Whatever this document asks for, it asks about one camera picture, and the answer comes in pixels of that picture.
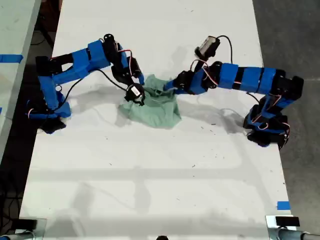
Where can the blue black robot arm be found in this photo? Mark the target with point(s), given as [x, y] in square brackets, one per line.
[250, 77]
[75, 67]

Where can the pale green T-shirt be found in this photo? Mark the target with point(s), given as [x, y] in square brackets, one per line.
[157, 110]

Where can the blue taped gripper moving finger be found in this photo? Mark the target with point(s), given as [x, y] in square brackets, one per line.
[130, 81]
[173, 88]

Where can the black camera box, grey face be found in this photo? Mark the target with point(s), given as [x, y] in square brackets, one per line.
[207, 47]

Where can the short blue tape strip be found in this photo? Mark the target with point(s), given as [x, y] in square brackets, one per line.
[283, 205]

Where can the pale grey side table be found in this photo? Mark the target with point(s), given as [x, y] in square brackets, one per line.
[12, 30]

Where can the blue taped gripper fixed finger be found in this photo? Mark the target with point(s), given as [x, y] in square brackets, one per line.
[171, 83]
[141, 80]

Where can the short black camera stalk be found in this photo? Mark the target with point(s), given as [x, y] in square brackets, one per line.
[200, 65]

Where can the dark round object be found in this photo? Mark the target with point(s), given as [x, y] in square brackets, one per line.
[162, 237]

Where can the black camera box, white label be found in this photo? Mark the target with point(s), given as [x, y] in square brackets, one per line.
[135, 92]

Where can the long blue tape strip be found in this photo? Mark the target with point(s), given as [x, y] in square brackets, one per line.
[11, 58]

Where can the small black box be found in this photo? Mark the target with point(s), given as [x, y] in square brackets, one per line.
[26, 224]
[287, 221]

